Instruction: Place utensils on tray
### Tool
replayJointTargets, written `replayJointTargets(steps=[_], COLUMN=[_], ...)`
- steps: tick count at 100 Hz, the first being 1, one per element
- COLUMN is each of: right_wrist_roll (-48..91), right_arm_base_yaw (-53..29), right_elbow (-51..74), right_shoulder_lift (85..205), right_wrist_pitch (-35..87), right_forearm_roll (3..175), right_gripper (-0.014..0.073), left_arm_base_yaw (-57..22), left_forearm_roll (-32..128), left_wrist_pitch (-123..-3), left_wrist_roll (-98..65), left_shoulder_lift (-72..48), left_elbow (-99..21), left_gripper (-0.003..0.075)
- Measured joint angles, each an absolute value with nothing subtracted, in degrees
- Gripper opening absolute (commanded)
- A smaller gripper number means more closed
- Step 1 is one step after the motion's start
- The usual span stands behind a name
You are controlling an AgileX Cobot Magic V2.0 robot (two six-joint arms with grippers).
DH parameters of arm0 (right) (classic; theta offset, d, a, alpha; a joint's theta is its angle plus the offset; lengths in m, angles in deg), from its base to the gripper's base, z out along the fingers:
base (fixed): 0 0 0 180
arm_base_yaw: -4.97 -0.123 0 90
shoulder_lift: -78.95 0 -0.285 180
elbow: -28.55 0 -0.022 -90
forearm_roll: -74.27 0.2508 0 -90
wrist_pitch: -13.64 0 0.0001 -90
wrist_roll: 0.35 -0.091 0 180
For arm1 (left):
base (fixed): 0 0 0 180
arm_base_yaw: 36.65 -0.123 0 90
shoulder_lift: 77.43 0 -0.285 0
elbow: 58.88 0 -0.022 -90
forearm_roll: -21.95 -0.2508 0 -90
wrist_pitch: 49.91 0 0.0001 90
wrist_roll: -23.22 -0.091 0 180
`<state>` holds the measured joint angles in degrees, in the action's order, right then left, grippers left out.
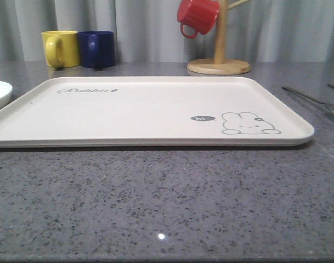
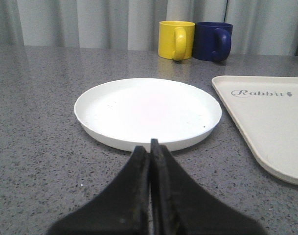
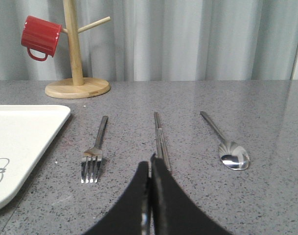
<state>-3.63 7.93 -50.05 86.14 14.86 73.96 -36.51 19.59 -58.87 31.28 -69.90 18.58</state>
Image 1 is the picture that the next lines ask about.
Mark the dark blue mug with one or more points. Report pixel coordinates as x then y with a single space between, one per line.
96 49

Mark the red mug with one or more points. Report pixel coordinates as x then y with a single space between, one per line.
200 15

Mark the silver fork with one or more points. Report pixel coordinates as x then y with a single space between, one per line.
329 106

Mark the cream rabbit serving tray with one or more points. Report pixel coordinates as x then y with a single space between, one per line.
156 111

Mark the yellow mug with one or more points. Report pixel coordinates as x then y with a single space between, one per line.
61 48

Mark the wooden mug tree stand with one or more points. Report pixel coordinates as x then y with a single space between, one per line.
219 65

